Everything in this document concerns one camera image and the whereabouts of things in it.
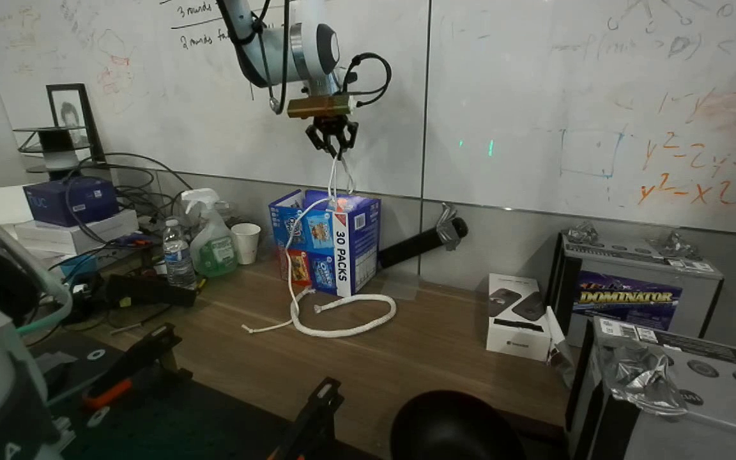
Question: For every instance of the white phone box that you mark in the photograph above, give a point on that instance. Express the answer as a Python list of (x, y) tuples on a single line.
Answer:
[(520, 323)]

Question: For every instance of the green spray bottle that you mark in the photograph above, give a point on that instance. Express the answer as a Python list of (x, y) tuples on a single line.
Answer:
[(212, 251)]

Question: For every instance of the blue snack pack box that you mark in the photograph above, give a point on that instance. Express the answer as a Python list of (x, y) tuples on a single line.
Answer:
[(333, 242)]

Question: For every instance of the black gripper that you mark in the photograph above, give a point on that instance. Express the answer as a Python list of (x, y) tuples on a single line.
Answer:
[(333, 135)]

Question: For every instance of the black picture frame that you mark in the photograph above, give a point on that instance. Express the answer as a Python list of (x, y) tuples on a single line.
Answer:
[(73, 112)]

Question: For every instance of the blue cardboard box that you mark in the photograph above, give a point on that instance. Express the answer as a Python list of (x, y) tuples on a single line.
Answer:
[(73, 201)]

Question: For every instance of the black frying pan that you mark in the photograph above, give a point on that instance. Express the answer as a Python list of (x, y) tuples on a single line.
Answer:
[(450, 425)]

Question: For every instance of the black tube on wall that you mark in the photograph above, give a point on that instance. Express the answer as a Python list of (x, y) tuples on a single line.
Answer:
[(447, 233)]

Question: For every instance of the white paper cup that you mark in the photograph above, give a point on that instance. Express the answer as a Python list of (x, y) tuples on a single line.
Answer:
[(247, 238)]

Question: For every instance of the grey Dominator battery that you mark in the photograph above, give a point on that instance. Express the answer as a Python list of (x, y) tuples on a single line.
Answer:
[(632, 284)]

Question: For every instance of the brass camera mount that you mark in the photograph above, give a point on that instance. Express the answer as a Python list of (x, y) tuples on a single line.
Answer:
[(319, 107)]

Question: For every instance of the grey battery near pan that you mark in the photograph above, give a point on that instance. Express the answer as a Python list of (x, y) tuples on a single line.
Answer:
[(645, 395)]

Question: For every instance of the clear water bottle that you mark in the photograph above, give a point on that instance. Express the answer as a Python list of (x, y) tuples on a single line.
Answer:
[(178, 257)]

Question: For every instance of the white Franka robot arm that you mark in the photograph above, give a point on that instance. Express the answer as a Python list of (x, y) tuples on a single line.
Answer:
[(296, 62)]

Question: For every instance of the orange handled tool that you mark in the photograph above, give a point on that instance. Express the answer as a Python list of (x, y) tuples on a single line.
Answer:
[(109, 398)]

